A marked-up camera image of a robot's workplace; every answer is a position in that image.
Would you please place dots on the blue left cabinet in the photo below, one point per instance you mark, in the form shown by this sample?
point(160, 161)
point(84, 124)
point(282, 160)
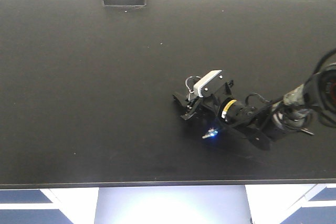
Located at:
point(59, 205)

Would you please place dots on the blue cabinet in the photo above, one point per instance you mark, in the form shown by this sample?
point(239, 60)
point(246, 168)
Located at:
point(274, 203)
point(59, 205)

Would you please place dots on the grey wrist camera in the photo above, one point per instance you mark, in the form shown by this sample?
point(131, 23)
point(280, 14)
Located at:
point(208, 84)

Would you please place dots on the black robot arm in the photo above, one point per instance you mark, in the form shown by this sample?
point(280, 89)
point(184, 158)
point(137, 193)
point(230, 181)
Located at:
point(259, 120)

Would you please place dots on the small clear glass beaker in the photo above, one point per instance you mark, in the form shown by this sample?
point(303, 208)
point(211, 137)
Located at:
point(190, 82)

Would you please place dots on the blue right cabinet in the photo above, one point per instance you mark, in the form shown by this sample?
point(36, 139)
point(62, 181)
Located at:
point(274, 203)

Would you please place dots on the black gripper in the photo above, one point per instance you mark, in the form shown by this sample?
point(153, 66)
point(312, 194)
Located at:
point(215, 103)

